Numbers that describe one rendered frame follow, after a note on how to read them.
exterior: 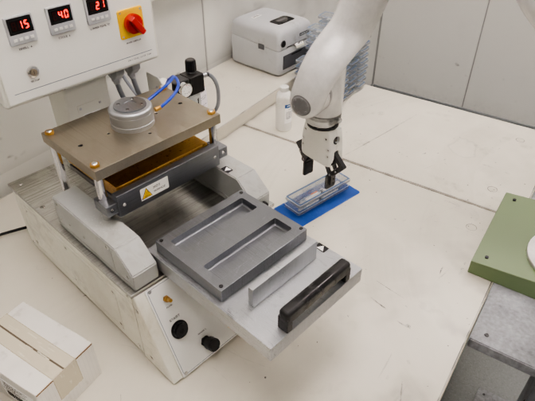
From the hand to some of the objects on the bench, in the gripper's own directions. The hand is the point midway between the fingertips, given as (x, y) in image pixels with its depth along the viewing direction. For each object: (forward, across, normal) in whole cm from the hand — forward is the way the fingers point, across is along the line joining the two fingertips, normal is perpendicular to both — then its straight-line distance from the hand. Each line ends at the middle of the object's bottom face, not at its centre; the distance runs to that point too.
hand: (318, 175), depth 130 cm
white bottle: (+8, -34, +19) cm, 40 cm away
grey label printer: (+4, -68, +44) cm, 81 cm away
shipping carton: (+8, +4, -75) cm, 76 cm away
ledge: (+8, -60, +14) cm, 63 cm away
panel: (+7, +21, -41) cm, 47 cm away
